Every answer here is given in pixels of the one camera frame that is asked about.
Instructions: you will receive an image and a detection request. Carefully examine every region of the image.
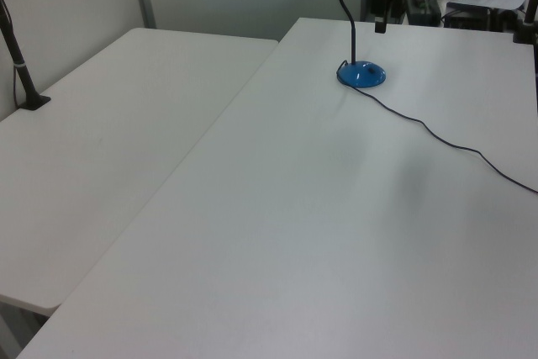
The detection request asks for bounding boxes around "blue gooseneck desk lamp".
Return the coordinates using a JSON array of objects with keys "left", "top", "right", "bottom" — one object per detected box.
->
[{"left": 335, "top": 0, "right": 387, "bottom": 90}]

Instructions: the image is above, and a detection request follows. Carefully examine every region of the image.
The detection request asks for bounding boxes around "black lamp power cord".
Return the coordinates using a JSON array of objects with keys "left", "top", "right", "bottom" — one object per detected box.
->
[{"left": 337, "top": 59, "right": 538, "bottom": 197}]

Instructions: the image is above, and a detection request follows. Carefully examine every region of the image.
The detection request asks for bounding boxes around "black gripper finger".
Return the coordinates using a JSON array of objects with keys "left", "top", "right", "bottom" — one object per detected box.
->
[
  {"left": 372, "top": 0, "right": 388, "bottom": 35},
  {"left": 388, "top": 0, "right": 403, "bottom": 26}
]

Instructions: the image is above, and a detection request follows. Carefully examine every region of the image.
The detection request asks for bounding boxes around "white side table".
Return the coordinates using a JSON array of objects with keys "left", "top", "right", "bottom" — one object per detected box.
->
[{"left": 0, "top": 27, "right": 281, "bottom": 310}]

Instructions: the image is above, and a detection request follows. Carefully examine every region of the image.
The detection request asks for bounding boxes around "black case with green trim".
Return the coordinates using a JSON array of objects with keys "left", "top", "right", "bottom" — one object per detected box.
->
[{"left": 403, "top": 0, "right": 440, "bottom": 26}]

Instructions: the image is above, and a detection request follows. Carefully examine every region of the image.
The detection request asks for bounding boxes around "black camera pole with white band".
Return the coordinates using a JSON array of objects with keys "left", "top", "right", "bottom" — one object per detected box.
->
[{"left": 0, "top": 0, "right": 52, "bottom": 111}]

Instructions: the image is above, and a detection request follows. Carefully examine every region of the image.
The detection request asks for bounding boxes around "black camera pole with clamp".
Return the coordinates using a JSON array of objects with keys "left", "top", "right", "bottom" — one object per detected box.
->
[{"left": 511, "top": 0, "right": 538, "bottom": 45}]

